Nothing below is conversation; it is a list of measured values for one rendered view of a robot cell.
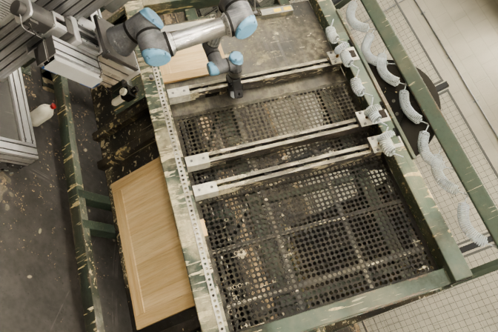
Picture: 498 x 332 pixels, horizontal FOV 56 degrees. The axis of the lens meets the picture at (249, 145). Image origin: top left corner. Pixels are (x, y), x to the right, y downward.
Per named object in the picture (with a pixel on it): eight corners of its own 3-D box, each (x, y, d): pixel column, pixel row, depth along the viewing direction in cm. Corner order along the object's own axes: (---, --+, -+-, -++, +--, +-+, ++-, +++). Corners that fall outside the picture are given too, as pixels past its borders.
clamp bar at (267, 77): (167, 93, 276) (163, 68, 255) (350, 57, 300) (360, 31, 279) (170, 107, 271) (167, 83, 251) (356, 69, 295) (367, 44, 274)
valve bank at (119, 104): (85, 40, 287) (114, 19, 279) (102, 51, 299) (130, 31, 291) (97, 107, 265) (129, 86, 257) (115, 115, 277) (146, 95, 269)
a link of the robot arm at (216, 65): (203, 62, 253) (222, 57, 255) (210, 79, 249) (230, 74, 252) (204, 54, 246) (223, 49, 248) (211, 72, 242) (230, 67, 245)
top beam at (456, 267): (298, -21, 331) (300, -32, 322) (311, -23, 333) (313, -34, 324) (447, 286, 233) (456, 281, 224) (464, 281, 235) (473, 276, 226)
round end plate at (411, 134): (304, 92, 348) (406, 36, 323) (307, 95, 353) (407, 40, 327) (346, 187, 313) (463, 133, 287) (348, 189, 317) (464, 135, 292)
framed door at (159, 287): (113, 184, 298) (110, 184, 296) (181, 146, 280) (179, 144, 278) (139, 330, 258) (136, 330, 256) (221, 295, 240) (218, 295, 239)
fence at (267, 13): (150, 32, 298) (149, 28, 294) (290, 9, 317) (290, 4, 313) (151, 38, 295) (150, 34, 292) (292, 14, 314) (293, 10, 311)
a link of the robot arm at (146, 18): (138, 25, 223) (160, 10, 219) (147, 48, 219) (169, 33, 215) (121, 15, 212) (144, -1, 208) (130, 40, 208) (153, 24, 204)
